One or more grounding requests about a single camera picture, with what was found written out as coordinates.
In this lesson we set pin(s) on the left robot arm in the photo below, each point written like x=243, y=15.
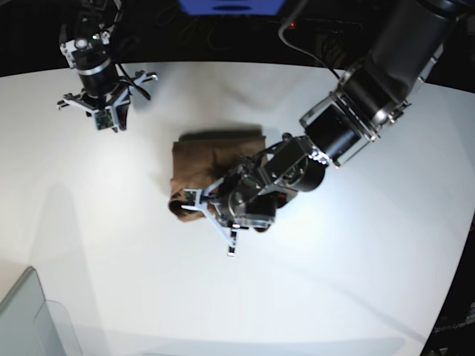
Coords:
x=369, y=96

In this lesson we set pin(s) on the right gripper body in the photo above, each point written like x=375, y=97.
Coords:
x=109, y=101

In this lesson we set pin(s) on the grey plastic tray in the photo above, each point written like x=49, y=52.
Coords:
x=33, y=325

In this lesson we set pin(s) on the blue bin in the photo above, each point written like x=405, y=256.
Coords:
x=230, y=7

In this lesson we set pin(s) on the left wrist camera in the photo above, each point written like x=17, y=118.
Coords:
x=192, y=196

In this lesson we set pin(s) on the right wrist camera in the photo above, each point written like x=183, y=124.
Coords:
x=106, y=119

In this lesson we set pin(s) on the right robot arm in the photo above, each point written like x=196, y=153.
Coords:
x=88, y=52

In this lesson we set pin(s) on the brown t-shirt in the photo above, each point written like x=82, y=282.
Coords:
x=201, y=158

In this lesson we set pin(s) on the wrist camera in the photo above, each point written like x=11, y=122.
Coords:
x=192, y=196
x=106, y=119

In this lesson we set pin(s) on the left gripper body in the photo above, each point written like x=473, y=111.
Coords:
x=211, y=208

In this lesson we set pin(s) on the black power strip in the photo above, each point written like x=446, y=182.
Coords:
x=322, y=25

